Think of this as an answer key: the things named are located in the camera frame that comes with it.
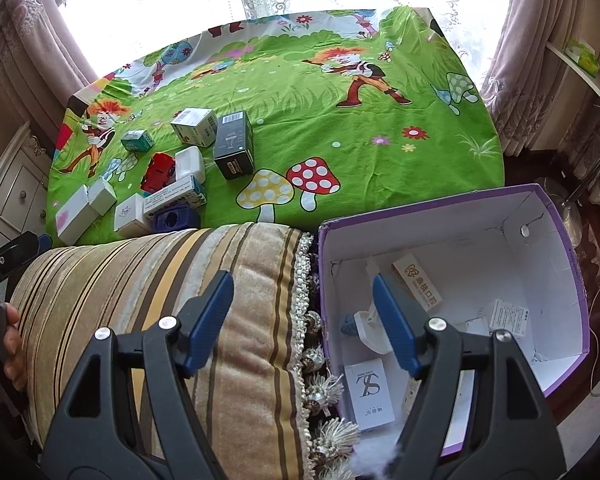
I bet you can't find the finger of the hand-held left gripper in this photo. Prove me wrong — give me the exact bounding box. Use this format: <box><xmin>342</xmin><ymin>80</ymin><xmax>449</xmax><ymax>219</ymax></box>
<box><xmin>0</xmin><ymin>232</ymin><xmax>40</xmax><ymax>286</ymax></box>

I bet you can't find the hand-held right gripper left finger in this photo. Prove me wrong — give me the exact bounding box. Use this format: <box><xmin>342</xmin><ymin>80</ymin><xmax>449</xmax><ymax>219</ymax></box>
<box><xmin>42</xmin><ymin>270</ymin><xmax>236</xmax><ymax>480</ymax></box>

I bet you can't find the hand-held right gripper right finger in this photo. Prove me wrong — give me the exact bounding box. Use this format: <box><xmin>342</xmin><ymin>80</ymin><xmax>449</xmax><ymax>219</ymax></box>
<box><xmin>372</xmin><ymin>274</ymin><xmax>566</xmax><ymax>480</ymax></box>

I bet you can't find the translucent plastic tray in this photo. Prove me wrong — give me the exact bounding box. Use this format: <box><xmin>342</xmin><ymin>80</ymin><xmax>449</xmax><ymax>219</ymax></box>
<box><xmin>354</xmin><ymin>310</ymin><xmax>396</xmax><ymax>356</ymax></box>

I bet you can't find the blue grey lumpy object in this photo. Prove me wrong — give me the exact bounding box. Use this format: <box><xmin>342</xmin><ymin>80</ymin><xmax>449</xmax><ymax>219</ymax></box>
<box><xmin>337</xmin><ymin>312</ymin><xmax>359</xmax><ymax>339</ymax></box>

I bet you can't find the white carton with logo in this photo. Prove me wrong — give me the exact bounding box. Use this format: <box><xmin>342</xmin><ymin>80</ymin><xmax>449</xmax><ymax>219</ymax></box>
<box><xmin>391</xmin><ymin>255</ymin><xmax>442</xmax><ymax>318</ymax></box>

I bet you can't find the white carton with pink spot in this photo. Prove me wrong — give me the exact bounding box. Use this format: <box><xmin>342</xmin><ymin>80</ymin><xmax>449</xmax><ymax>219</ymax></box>
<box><xmin>56</xmin><ymin>185</ymin><xmax>101</xmax><ymax>246</ymax></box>

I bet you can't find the large cream carton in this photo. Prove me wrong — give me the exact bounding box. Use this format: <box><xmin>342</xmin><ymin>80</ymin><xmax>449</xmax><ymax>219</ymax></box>
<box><xmin>344</xmin><ymin>359</ymin><xmax>396</xmax><ymax>433</ymax></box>

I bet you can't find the tall plain white carton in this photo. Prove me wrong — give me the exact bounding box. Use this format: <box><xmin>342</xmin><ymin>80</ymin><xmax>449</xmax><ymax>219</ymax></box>
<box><xmin>87</xmin><ymin>178</ymin><xmax>117</xmax><ymax>216</ymax></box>

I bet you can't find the blue plastic socket piece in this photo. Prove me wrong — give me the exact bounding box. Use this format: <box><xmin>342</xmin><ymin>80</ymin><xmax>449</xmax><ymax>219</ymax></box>
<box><xmin>152</xmin><ymin>205</ymin><xmax>201</xmax><ymax>233</ymax></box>

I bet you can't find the white carton with barcode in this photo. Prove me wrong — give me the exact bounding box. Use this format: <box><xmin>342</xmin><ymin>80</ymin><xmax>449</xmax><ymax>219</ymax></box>
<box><xmin>489</xmin><ymin>299</ymin><xmax>529</xmax><ymax>339</ymax></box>

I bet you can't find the purple cardboard storage box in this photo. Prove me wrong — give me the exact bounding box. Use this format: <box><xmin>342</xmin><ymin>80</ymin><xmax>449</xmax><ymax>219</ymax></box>
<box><xmin>316</xmin><ymin>183</ymin><xmax>592</xmax><ymax>458</ymax></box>

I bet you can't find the white carton with diamond mark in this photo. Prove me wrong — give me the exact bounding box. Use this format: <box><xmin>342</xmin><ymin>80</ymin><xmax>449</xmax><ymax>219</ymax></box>
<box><xmin>114</xmin><ymin>194</ymin><xmax>153</xmax><ymax>239</ymax></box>

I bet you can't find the long white carton red stripe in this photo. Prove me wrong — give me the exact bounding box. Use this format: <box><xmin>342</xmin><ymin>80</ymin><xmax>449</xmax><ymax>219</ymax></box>
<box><xmin>144</xmin><ymin>175</ymin><xmax>207</xmax><ymax>216</ymax></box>

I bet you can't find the red toy car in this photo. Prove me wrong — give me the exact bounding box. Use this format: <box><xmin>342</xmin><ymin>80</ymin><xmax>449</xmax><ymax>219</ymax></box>
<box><xmin>140</xmin><ymin>152</ymin><xmax>178</xmax><ymax>196</ymax></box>

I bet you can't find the white plastic holder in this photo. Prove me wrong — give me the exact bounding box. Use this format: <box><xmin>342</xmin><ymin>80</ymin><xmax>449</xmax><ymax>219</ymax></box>
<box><xmin>175</xmin><ymin>146</ymin><xmax>207</xmax><ymax>183</ymax></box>

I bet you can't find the small teal carton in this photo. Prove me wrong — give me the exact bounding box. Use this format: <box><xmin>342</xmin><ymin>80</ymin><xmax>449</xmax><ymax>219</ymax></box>
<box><xmin>121</xmin><ymin>130</ymin><xmax>153</xmax><ymax>153</ymax></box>

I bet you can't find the black carton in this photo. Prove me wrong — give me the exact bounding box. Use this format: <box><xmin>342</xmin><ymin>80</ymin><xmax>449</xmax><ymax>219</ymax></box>
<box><xmin>214</xmin><ymin>110</ymin><xmax>255</xmax><ymax>181</ymax></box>

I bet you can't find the white carton with green print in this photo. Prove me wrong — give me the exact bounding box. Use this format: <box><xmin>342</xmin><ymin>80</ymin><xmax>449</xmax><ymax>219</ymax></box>
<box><xmin>170</xmin><ymin>107</ymin><xmax>218</xmax><ymax>148</ymax></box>

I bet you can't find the person's left hand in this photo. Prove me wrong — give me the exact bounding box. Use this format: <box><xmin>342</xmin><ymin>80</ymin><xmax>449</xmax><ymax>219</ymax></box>
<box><xmin>2</xmin><ymin>306</ymin><xmax>26</xmax><ymax>393</ymax></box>

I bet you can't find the white carved cabinet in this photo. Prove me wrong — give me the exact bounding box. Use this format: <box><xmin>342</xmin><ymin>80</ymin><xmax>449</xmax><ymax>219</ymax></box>
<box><xmin>0</xmin><ymin>120</ymin><xmax>51</xmax><ymax>246</ymax></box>

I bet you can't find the striped plush cushion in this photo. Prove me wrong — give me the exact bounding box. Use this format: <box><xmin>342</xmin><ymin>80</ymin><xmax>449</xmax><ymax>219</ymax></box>
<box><xmin>10</xmin><ymin>222</ymin><xmax>361</xmax><ymax>480</ymax></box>

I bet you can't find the cartoon printed green tablecloth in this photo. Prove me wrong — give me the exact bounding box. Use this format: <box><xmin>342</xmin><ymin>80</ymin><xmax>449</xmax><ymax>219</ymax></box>
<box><xmin>45</xmin><ymin>6</ymin><xmax>505</xmax><ymax>248</ymax></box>

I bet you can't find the pink patterned curtain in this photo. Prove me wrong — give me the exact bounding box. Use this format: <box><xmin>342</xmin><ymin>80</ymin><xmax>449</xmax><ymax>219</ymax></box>
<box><xmin>480</xmin><ymin>0</ymin><xmax>600</xmax><ymax>151</ymax></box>
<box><xmin>0</xmin><ymin>0</ymin><xmax>101</xmax><ymax>91</ymax></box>

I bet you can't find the green packet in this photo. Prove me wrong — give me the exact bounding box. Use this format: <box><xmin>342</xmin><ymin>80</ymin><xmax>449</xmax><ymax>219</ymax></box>
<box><xmin>565</xmin><ymin>37</ymin><xmax>600</xmax><ymax>78</ymax></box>

